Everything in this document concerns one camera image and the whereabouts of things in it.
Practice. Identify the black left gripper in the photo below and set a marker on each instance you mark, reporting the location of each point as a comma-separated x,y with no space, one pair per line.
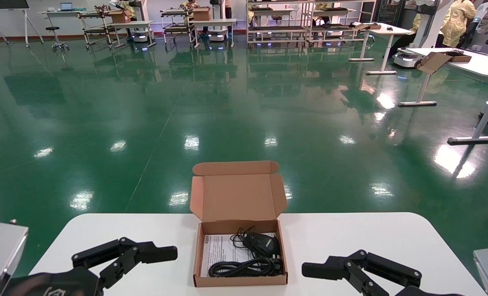
54,284

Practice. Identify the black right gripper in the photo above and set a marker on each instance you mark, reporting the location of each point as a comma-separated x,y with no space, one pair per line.
417,292

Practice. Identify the brown cardboard storage box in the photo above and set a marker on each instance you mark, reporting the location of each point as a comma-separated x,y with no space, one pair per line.
235,197

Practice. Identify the white printed instruction sheet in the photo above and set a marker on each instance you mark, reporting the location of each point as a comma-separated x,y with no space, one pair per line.
219,250

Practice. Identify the metal trolley cart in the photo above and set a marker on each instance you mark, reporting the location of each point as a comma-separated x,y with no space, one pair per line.
98,29
178,28

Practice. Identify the open brown carton with flap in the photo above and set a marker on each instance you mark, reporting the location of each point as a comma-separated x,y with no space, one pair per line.
433,62

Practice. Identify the brown cardboard carton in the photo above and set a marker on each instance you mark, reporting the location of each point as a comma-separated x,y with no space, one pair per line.
202,15
120,17

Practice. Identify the metal shelf rack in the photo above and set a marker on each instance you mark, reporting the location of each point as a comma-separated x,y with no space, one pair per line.
277,28
338,26

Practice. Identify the black swivel stool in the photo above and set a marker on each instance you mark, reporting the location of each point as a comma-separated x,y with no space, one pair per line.
52,28

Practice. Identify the flat brown carton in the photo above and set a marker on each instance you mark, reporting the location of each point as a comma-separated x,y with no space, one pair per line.
367,26

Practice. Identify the white table with T-legs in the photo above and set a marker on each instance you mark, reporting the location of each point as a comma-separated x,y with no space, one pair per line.
482,65

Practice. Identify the white desk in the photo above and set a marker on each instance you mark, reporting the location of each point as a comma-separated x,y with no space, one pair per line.
59,12

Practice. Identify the open laptop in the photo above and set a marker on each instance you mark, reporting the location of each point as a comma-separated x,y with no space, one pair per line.
66,6

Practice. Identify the seated person in yellow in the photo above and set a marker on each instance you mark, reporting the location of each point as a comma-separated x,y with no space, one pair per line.
417,22

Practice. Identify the white wheeled robot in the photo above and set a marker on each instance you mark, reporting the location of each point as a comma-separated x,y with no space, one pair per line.
429,24

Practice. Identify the person in yellow coat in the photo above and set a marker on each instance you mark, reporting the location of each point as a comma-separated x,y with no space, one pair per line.
458,20

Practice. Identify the black display on tripod stand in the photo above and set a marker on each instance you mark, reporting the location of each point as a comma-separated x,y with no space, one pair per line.
1,4

